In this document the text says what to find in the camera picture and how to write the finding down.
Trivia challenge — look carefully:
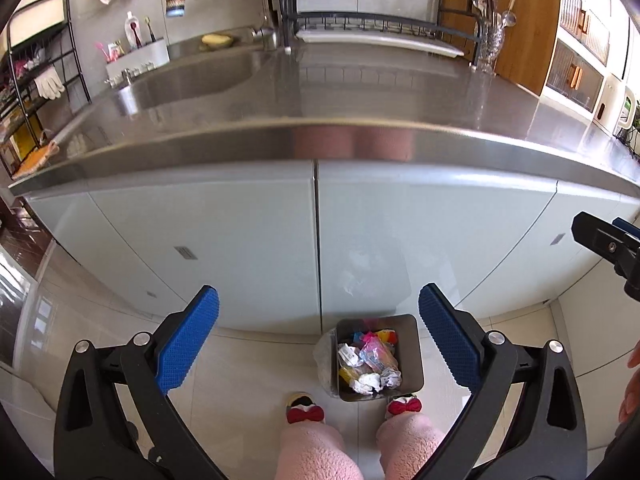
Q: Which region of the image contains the white electric kettle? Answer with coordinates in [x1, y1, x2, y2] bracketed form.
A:
[593, 74, 637, 136]

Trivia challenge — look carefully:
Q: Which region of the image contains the wooden cabinet panel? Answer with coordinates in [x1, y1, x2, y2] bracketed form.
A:
[439, 0, 561, 96]

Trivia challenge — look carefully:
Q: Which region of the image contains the orange cloth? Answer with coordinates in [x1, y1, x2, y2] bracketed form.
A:
[12, 141, 60, 181]

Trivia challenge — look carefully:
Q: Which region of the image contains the black storage shelf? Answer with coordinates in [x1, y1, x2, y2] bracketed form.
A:
[1, 0, 92, 178]

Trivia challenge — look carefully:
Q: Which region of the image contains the white cabinet with drawers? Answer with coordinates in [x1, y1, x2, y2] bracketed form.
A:
[542, 0, 632, 118]

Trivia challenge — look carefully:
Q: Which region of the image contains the yellow sponge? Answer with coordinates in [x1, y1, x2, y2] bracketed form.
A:
[201, 34, 234, 51]

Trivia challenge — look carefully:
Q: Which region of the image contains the left red bow slipper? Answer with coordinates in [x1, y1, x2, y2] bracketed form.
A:
[285, 392, 326, 425]

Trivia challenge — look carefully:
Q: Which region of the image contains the right red bow slipper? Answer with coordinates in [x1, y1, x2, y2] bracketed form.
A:
[385, 393, 422, 419]

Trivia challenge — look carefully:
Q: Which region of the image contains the person's right hand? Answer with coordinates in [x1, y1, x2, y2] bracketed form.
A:
[618, 341, 640, 424]

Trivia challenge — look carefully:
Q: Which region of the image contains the white glove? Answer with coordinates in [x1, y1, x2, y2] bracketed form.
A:
[35, 66, 65, 100]

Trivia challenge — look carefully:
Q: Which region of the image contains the green potted plant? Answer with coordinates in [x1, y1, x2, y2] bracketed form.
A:
[617, 104, 640, 160]

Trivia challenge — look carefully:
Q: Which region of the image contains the glass cutlery holder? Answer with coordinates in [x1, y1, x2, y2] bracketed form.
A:
[471, 0, 516, 76]

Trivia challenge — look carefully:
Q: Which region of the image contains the red bow slipper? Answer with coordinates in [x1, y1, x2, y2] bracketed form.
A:
[385, 393, 422, 419]
[285, 392, 326, 425]

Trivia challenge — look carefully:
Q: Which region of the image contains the white sink caddy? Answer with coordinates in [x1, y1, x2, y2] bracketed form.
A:
[106, 38, 169, 84]

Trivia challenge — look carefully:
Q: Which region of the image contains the black dish rack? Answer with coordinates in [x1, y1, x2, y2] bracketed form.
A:
[259, 0, 490, 68]

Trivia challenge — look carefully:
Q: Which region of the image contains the steel sink basin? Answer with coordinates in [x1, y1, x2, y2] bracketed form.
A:
[105, 48, 272, 115]

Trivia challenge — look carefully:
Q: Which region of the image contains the brown trash bin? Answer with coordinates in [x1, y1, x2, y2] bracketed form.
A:
[314, 314, 424, 402]

